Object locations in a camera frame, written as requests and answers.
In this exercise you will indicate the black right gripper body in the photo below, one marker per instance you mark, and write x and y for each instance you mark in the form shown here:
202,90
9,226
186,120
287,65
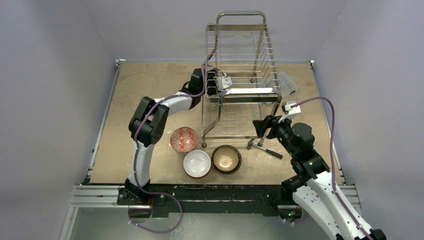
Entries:
269,124

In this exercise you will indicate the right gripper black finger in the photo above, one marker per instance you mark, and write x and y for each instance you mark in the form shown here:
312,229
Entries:
269,118
261,126

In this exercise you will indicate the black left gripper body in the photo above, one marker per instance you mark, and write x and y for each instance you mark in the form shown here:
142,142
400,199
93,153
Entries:
211,87

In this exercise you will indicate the stainless steel dish rack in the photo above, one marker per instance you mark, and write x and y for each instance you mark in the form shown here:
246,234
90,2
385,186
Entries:
239,45

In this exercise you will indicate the orange patterned bowl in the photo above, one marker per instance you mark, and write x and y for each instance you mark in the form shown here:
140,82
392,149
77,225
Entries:
184,140

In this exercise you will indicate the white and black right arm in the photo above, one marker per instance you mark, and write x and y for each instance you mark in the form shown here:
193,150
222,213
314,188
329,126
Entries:
313,188

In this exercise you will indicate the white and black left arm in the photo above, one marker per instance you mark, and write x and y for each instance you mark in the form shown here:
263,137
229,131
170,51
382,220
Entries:
147,127

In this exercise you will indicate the clear plastic compartment box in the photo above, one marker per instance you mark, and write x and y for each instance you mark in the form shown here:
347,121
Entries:
287,85

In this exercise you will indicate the dark brown glazed bowl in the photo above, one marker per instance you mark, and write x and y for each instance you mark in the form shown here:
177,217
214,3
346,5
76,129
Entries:
226,159

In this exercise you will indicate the white bowl with red rim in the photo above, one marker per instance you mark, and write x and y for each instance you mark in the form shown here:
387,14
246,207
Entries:
197,164

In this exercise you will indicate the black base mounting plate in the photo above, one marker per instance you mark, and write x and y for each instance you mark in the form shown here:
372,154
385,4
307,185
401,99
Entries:
161,199

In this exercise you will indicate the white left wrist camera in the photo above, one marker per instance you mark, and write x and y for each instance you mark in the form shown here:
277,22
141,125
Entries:
223,82

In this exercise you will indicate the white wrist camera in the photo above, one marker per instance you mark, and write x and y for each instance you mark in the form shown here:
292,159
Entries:
290,110
223,82

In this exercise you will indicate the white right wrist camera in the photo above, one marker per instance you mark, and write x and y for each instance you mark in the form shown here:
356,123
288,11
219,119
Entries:
290,110

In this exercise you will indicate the black-handled claw hammer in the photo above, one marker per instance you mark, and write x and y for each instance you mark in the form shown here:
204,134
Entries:
251,144

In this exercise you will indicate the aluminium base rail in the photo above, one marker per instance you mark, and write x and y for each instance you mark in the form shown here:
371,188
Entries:
96,213

